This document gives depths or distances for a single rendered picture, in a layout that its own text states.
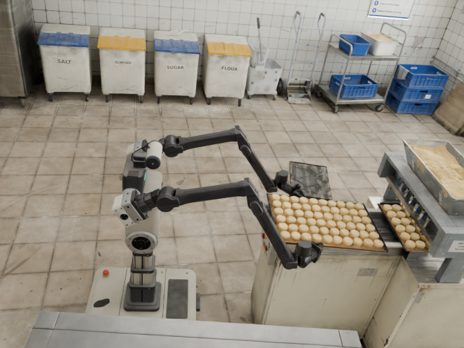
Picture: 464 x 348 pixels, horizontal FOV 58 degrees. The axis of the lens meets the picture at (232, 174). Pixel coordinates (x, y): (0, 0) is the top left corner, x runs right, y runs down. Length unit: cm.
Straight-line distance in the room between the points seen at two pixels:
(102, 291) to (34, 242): 95
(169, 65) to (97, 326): 475
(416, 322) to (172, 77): 390
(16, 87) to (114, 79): 108
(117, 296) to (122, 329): 206
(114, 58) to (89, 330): 472
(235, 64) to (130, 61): 128
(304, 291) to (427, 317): 68
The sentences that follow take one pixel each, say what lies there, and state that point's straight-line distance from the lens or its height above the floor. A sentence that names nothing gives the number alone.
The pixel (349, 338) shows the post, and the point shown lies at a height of 182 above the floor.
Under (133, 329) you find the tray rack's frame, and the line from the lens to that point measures 66.
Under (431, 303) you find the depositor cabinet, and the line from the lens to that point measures 257.
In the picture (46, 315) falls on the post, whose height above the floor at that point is 182.
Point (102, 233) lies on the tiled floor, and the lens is 351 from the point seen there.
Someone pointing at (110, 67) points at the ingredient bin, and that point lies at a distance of 530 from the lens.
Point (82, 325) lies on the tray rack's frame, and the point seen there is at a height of 182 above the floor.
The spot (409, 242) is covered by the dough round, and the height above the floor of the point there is 92.
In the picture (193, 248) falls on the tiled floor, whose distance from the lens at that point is 337.
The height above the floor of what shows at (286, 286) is 59.
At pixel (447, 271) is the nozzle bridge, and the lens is 239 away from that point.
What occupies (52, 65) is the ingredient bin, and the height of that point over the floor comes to 45.
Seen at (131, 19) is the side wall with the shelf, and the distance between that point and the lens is 580.
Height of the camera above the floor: 236
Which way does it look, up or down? 34 degrees down
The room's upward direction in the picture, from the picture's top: 8 degrees clockwise
